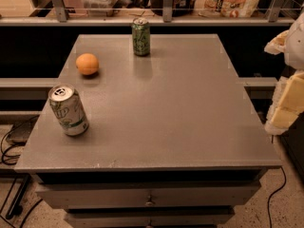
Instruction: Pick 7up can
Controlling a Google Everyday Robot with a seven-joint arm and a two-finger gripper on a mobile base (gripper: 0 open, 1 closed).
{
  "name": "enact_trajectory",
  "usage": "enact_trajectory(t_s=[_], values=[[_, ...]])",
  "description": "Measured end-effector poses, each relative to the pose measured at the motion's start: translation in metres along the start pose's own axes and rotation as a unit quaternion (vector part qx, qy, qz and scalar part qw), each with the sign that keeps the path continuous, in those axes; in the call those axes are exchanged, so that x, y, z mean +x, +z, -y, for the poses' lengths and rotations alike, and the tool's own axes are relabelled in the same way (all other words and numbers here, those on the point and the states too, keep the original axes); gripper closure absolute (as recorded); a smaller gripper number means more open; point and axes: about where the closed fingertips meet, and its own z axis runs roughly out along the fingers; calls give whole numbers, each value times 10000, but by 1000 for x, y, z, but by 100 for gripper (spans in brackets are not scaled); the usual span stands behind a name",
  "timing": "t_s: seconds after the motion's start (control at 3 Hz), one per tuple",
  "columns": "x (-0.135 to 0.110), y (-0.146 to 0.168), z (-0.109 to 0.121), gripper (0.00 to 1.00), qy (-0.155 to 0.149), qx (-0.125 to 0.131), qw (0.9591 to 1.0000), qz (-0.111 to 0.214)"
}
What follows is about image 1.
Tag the orange fruit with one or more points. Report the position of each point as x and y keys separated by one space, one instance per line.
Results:
x=87 y=64

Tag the white green 7up can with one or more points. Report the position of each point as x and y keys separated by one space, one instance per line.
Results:
x=67 y=107

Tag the green soda can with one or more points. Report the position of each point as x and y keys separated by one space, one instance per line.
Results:
x=141 y=36

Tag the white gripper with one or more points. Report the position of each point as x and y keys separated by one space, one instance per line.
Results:
x=295 y=47

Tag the lower drawer with knob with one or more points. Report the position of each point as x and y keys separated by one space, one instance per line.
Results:
x=155 y=218

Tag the grey power adapter box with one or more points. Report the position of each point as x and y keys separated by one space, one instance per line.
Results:
x=19 y=133

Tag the drawer with knob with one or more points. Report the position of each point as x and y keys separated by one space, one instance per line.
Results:
x=155 y=218
x=95 y=196

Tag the upper drawer with knob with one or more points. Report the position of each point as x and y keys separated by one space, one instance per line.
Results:
x=95 y=196

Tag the colourful snack bag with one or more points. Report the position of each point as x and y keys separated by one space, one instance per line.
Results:
x=228 y=8

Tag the metal railing shelf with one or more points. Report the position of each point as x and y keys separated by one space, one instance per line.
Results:
x=72 y=13

